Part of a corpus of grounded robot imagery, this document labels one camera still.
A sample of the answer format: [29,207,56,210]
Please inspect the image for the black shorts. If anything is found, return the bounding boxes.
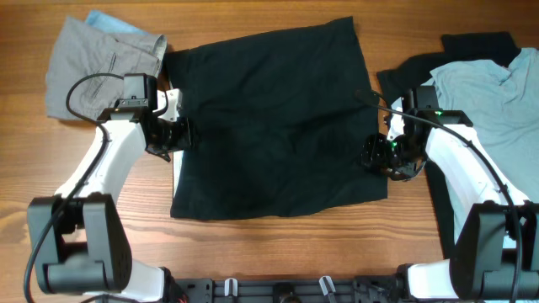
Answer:
[164,17,387,221]

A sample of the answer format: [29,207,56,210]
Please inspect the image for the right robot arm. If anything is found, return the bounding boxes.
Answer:
[360,86,538,302]

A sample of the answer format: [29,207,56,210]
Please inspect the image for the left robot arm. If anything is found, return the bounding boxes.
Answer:
[23,73,194,302]

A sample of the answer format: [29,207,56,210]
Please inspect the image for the black garment under pile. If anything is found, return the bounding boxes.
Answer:
[376,32,520,258]

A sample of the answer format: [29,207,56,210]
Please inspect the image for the light teal t-shirt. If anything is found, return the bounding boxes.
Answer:
[389,46,539,253]

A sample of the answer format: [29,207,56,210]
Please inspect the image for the folded grey shorts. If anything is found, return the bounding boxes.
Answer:
[45,17,168,120]

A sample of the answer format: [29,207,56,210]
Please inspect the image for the light blue folded garment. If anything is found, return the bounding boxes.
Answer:
[85,10,147,35]

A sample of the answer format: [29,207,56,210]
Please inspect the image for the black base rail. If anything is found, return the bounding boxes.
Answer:
[176,276,406,303]

